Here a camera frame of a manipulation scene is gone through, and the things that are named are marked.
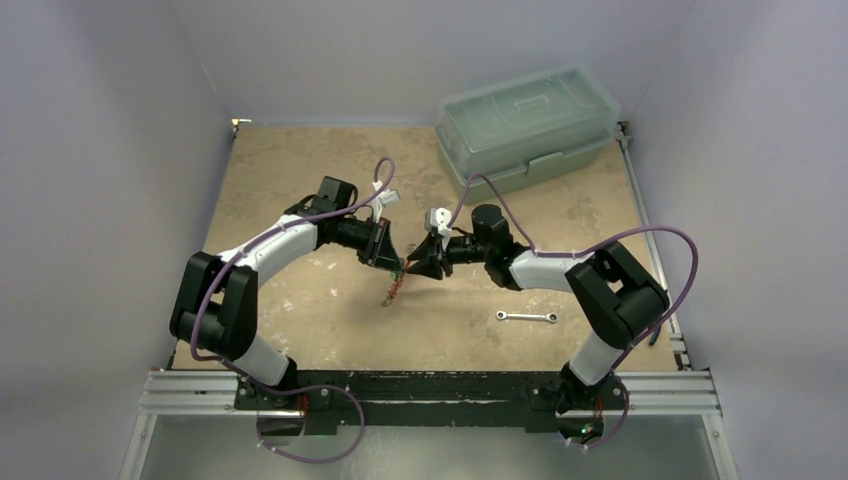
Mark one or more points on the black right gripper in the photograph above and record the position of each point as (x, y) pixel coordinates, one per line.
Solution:
(444, 257)

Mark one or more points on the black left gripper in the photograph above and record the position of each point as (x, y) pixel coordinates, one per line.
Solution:
(380, 250)

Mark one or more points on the steel key organizer red handle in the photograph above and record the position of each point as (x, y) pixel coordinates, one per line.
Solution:
(393, 291)

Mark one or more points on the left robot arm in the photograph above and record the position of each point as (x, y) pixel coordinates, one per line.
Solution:
(216, 309)

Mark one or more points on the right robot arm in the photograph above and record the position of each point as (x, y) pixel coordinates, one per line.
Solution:
(618, 297)

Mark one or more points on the silver combination wrench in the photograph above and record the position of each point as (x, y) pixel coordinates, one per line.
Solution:
(546, 318)

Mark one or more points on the clear plastic storage bin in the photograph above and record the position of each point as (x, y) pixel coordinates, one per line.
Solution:
(518, 133)

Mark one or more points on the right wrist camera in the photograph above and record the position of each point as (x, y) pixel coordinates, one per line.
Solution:
(438, 222)

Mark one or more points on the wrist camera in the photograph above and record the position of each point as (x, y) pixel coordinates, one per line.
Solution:
(438, 222)
(382, 201)

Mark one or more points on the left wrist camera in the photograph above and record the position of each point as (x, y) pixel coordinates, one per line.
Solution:
(382, 201)

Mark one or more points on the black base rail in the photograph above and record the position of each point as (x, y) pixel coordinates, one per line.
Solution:
(506, 399)

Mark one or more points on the blue handled pliers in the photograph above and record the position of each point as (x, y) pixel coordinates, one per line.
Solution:
(655, 336)

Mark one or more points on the aluminium frame rail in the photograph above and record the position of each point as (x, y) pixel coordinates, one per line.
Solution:
(188, 428)

